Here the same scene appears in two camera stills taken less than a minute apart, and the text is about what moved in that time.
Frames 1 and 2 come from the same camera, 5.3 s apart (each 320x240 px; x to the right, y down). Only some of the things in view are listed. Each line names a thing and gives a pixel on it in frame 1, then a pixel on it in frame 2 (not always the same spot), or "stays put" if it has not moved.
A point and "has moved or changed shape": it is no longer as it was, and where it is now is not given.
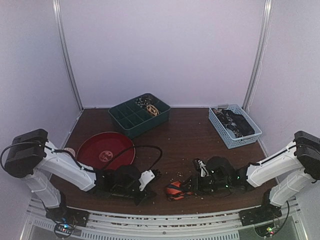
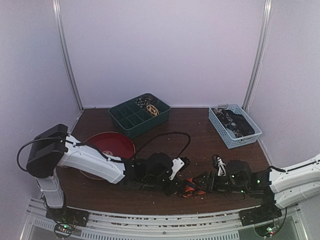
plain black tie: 239,123 stays put
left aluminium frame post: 58,12 stays put
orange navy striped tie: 175,192 has moved or changed shape
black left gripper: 146,195 to 174,188
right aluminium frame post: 260,54 stays put
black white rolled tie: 144,101 stays put
